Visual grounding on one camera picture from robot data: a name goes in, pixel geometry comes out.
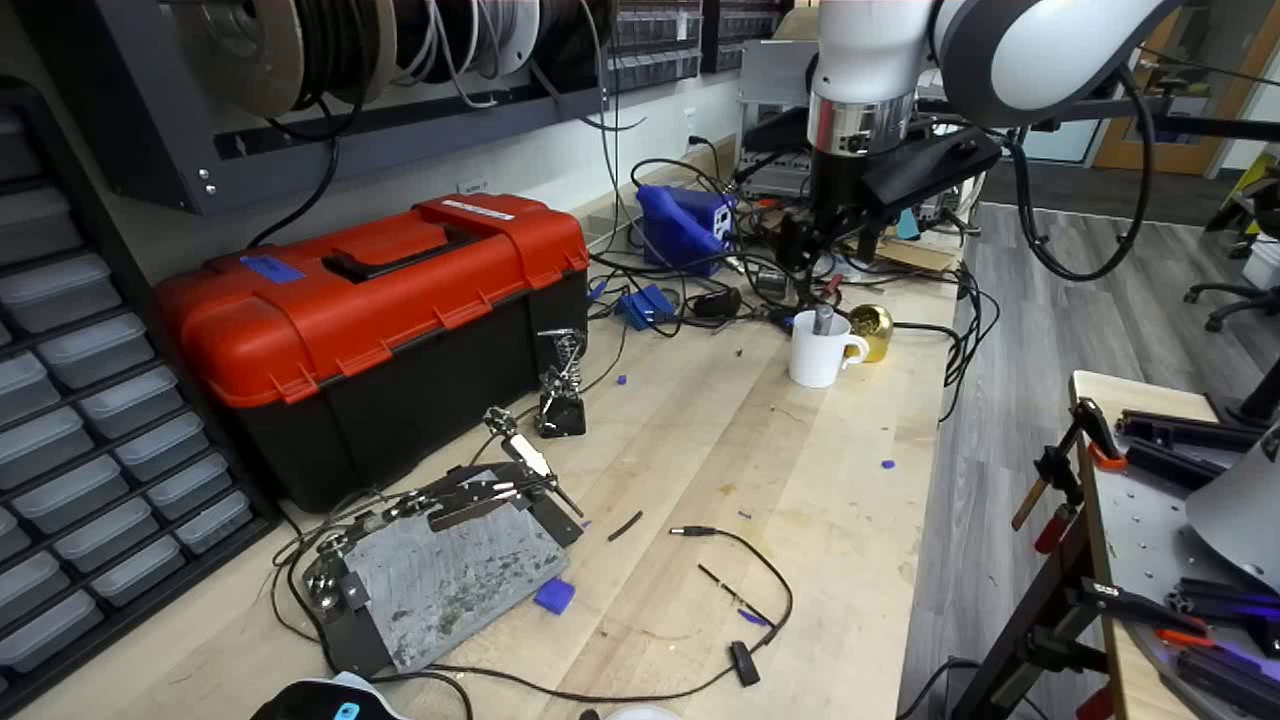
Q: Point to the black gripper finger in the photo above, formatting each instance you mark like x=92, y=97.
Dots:
x=809, y=277
x=841, y=265

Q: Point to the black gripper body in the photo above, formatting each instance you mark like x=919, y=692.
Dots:
x=838, y=199

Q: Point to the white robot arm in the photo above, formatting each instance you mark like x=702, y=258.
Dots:
x=915, y=97

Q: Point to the white ceramic mug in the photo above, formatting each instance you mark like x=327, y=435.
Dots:
x=817, y=363

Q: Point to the blue power supply box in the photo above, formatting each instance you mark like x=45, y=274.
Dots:
x=687, y=229

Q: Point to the blue connector piece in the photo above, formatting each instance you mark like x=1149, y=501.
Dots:
x=646, y=305

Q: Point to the small black metal clamp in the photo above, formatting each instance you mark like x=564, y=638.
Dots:
x=563, y=407

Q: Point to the side table with clamps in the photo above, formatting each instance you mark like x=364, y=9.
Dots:
x=1156, y=568

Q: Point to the blue plastic block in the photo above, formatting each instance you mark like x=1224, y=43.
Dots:
x=553, y=597

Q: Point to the red black toolbox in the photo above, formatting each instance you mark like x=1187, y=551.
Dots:
x=356, y=354

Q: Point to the grey flat electronics device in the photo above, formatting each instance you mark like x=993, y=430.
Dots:
x=400, y=585

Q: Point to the black white object bottom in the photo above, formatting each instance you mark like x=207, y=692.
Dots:
x=338, y=699

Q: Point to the grey drawer organizer cabinet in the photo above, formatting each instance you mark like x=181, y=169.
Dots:
x=118, y=489

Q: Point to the black camera mount on arm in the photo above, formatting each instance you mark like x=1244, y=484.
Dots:
x=922, y=169

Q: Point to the screwdriver with clear handle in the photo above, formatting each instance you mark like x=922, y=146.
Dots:
x=518, y=447

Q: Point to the wire spool rack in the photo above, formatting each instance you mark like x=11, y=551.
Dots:
x=215, y=104

